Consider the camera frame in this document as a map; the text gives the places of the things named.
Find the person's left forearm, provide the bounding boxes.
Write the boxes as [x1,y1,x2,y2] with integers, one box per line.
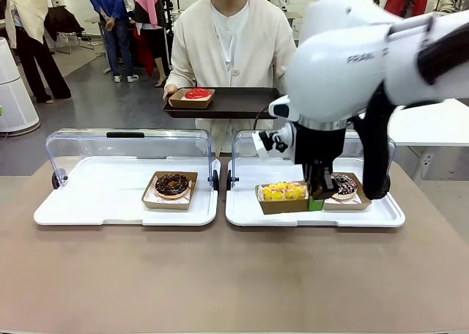
[273,53,298,90]

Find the plain chocolate donut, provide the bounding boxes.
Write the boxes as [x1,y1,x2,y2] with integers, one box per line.
[155,172,191,198]

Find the bystander in pink top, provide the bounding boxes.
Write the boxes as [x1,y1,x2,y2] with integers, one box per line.
[133,0,172,89]

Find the white box camera on gripper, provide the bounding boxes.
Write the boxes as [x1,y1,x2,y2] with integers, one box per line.
[251,128,280,161]

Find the red glazed donut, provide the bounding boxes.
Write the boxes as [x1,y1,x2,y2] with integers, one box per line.
[184,87,213,101]

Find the white display tray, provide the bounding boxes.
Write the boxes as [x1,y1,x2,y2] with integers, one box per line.
[225,157,407,228]
[34,156,220,227]

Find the person's right forearm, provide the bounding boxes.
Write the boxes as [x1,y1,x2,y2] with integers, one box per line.
[164,53,197,93]

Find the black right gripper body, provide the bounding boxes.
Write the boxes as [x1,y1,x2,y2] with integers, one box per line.
[294,123,347,174]

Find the chair with black jacket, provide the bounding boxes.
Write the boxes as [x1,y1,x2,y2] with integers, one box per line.
[43,4,95,56]

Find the bystander in blue jacket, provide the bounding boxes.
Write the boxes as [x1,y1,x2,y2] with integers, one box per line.
[86,0,139,84]

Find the person in cream cardigan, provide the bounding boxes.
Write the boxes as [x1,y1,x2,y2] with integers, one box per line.
[163,0,298,158]

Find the sprinkled chocolate donut in box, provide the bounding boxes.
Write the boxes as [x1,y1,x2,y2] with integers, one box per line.
[322,171,373,211]

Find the white side table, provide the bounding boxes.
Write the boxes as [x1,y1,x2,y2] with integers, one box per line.
[388,97,469,182]

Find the yellow sprinkled donut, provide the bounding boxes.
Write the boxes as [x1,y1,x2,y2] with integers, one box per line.
[262,182,309,202]

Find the dark brown serving tray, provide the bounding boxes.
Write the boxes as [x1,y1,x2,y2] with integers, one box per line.
[163,87,290,119]

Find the yellow pastry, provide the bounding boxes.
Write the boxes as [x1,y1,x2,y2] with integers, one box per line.
[255,181,312,215]

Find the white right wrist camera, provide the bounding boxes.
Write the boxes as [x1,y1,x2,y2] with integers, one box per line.
[268,94,300,125]

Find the white perforated air purifier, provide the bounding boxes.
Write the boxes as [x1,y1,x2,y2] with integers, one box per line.
[0,37,40,133]

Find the bystander in cream top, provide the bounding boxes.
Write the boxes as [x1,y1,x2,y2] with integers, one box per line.
[3,0,73,104]

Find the black camera cable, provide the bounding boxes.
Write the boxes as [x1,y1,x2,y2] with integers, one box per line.
[252,105,275,133]

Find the chocolate donut with coloured sprinkles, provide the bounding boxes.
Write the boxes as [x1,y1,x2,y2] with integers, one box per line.
[329,173,358,198]

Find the black arm cable sleeve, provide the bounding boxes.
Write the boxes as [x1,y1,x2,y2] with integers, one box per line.
[353,17,469,201]

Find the clear dome cover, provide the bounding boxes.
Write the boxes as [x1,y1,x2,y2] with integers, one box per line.
[226,130,396,193]
[45,128,221,193]

